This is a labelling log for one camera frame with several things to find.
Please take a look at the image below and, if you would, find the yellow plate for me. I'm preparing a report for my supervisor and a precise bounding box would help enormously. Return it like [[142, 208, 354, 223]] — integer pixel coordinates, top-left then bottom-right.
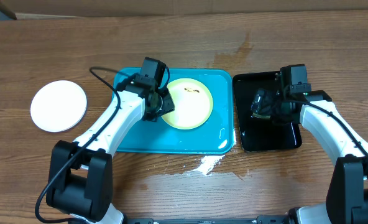
[[162, 78, 213, 130]]

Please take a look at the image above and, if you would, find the black rectangular tray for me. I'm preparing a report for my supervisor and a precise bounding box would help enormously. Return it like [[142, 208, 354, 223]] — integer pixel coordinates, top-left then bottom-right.
[[232, 72, 302, 152]]

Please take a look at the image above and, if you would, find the teal plastic tray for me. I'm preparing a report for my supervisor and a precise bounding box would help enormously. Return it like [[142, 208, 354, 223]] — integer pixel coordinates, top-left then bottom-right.
[[117, 68, 235, 154]]

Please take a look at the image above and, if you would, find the white plate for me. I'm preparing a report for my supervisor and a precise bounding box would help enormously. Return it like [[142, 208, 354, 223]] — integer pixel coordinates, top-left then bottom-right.
[[30, 80, 87, 133]]

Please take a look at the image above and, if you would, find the green yellow sponge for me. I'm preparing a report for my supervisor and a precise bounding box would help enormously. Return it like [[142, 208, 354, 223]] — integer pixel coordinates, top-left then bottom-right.
[[252, 113, 270, 120]]

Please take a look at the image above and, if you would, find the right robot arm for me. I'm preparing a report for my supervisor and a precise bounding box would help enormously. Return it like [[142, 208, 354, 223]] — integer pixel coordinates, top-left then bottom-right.
[[251, 64, 368, 224]]

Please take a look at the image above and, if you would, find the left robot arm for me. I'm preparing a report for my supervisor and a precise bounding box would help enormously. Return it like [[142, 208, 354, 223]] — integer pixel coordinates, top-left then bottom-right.
[[35, 57, 175, 223]]

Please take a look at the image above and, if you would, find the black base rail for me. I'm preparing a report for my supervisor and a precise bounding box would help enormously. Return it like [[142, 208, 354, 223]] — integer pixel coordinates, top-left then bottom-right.
[[122, 215, 297, 224]]

